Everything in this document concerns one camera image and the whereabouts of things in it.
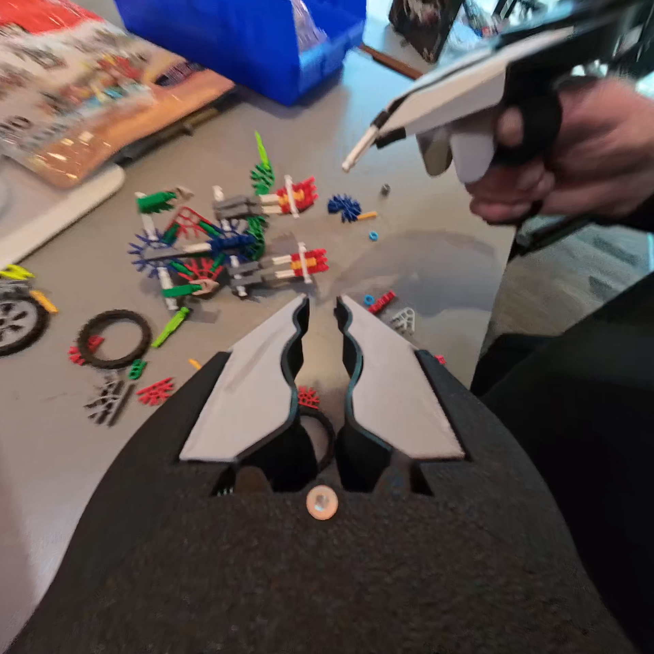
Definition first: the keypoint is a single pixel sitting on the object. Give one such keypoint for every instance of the yellow clip connector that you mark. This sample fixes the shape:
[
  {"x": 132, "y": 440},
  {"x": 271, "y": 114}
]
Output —
[{"x": 15, "y": 272}]

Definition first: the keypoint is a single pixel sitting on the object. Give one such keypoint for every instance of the grey half-circle connector stack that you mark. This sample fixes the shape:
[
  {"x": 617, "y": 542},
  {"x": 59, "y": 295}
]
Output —
[{"x": 110, "y": 401}]

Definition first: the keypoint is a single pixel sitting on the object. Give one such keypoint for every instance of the white plastic rod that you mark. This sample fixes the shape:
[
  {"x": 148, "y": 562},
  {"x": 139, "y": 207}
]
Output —
[{"x": 360, "y": 148}]

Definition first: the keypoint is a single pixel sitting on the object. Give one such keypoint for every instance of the red toothed strip connector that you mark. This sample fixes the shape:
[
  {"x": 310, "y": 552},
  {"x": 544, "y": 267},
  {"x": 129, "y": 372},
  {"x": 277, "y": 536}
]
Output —
[{"x": 383, "y": 302}]

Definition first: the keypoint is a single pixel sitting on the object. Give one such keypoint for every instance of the small red connector piece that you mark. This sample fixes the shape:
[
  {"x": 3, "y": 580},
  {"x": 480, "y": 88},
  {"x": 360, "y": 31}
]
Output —
[{"x": 95, "y": 343}]

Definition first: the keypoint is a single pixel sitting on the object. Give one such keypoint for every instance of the person's dark clothing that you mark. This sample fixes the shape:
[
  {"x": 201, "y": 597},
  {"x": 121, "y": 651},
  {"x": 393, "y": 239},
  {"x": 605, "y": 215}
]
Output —
[{"x": 587, "y": 460}]

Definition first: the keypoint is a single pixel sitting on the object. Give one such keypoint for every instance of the clear bag of parts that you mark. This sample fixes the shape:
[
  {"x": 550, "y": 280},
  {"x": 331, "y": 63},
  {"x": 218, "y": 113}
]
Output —
[{"x": 306, "y": 25}]

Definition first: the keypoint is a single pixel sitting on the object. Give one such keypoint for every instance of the small red snowflake connector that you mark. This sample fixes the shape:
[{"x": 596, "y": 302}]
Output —
[{"x": 309, "y": 397}]

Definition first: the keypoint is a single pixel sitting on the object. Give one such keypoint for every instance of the small white connector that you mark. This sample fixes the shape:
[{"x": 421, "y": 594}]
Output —
[{"x": 403, "y": 322}]

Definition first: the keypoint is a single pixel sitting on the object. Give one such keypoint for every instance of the lime green plastic rod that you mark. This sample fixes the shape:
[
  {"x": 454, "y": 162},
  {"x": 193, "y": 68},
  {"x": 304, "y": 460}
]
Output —
[{"x": 171, "y": 327}]

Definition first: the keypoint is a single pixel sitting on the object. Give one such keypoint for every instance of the printed instruction booklet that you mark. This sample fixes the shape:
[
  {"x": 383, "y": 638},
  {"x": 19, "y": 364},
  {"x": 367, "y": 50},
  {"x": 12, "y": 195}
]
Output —
[{"x": 92, "y": 92}]

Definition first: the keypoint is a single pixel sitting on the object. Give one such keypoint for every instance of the blue plastic bin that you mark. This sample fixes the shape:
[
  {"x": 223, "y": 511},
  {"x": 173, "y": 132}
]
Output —
[{"x": 230, "y": 41}]

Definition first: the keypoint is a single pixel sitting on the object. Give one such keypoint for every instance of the multicoloured construction toy model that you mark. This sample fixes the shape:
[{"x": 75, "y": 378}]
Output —
[{"x": 235, "y": 245}]

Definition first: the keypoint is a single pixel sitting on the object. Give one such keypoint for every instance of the grey snowflake connector stack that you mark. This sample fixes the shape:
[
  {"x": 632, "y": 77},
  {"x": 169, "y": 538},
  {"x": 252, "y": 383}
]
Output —
[{"x": 13, "y": 288}]

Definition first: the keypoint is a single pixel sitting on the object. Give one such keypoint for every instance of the black tyre grey hub wheel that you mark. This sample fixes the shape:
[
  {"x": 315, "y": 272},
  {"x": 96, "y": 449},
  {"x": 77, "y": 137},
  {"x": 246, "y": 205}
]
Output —
[{"x": 20, "y": 322}]

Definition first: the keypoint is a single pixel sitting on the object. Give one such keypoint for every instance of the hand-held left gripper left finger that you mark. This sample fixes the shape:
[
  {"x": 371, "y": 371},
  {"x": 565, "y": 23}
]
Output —
[{"x": 245, "y": 403}]

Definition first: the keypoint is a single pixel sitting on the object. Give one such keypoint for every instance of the black rubber tyre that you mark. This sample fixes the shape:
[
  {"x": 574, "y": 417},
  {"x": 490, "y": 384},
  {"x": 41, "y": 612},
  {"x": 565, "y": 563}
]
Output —
[
  {"x": 84, "y": 347},
  {"x": 327, "y": 434}
]

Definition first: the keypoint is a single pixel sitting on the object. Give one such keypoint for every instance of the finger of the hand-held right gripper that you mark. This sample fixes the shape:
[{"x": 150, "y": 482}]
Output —
[
  {"x": 485, "y": 60},
  {"x": 449, "y": 102}
]

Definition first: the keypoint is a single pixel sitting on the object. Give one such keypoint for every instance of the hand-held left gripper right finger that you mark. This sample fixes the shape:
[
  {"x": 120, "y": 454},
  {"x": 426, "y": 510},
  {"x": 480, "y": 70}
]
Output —
[{"x": 403, "y": 403}]

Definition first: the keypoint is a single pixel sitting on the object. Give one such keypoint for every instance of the black box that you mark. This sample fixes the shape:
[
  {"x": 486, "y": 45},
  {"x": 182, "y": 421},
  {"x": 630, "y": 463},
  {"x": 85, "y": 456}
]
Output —
[{"x": 424, "y": 25}]

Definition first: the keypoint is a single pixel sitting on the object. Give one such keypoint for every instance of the blue snowflake connector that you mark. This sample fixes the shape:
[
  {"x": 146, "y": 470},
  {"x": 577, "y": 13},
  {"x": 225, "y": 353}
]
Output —
[{"x": 345, "y": 207}]

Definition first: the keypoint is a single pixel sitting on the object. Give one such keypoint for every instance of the red fan connector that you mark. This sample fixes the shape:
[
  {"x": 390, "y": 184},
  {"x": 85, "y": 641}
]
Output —
[
  {"x": 156, "y": 392},
  {"x": 76, "y": 356}
]

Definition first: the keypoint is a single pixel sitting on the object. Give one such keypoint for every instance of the person's right hand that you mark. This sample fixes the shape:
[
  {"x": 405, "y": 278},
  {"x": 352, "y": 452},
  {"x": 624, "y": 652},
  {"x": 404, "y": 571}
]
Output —
[{"x": 603, "y": 153}]

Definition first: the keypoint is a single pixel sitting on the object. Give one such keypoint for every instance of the small green connector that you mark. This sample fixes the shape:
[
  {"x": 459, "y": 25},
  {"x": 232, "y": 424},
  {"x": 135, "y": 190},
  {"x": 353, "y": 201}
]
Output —
[{"x": 137, "y": 369}]

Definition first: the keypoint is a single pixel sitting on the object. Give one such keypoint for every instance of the long yellow rod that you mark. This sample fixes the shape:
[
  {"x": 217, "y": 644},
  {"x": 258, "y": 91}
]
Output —
[{"x": 189, "y": 125}]

